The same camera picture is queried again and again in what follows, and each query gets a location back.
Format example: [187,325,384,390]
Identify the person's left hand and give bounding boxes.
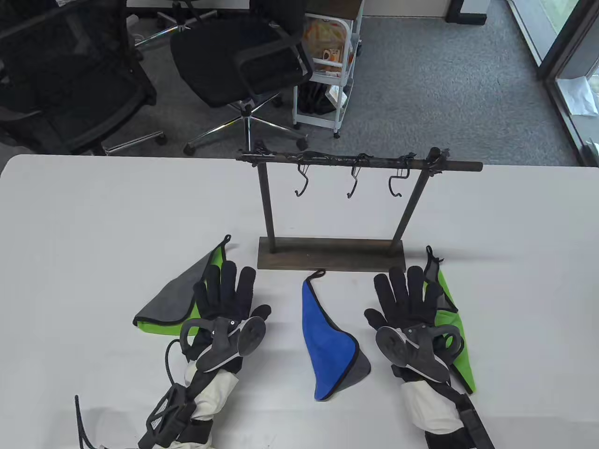
[185,261,272,363]

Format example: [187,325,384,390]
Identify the person's right hand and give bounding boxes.
[364,266,445,329]

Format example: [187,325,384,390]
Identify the green grey hand towel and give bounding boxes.
[424,246,477,394]
[133,235,232,336]

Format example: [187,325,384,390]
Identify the blue grey hand towel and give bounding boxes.
[302,269,372,401]

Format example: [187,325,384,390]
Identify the person's right forearm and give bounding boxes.
[398,374,497,449]

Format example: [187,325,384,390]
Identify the person's left forearm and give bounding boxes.
[136,360,241,449]

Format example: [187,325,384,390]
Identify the grey left hand controller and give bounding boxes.
[179,316,267,373]

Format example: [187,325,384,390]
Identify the grey hand controller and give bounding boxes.
[376,323,465,384]
[179,316,267,373]

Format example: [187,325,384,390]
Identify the grey right hand controller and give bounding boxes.
[376,323,465,384]

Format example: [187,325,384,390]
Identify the dark wooden hanging rack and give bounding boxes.
[236,146,483,272]

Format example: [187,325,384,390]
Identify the white rolling cart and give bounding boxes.
[292,0,365,139]

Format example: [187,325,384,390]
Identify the black bag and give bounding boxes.
[298,82,336,115]

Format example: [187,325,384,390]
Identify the black mesh office chair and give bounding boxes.
[0,0,168,156]
[169,0,314,156]

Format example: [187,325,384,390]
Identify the white paper sheet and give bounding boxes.
[557,76,599,116]

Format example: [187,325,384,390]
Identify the orange snack packets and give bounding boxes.
[304,16,354,73]

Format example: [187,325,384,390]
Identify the chrome office chair base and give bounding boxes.
[133,0,220,47]

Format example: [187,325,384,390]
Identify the black desk leg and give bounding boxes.
[445,0,489,24]

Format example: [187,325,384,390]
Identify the black cable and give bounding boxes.
[74,395,101,449]
[164,338,188,389]

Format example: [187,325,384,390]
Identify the black left arm strap box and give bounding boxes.
[138,384,197,449]

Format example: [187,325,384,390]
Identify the black arm strap box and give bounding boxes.
[424,384,497,449]
[138,384,197,449]

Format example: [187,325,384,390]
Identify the black right arm strap box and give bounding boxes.
[424,384,497,449]

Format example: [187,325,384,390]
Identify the dark window frame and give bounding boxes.
[508,0,599,167]

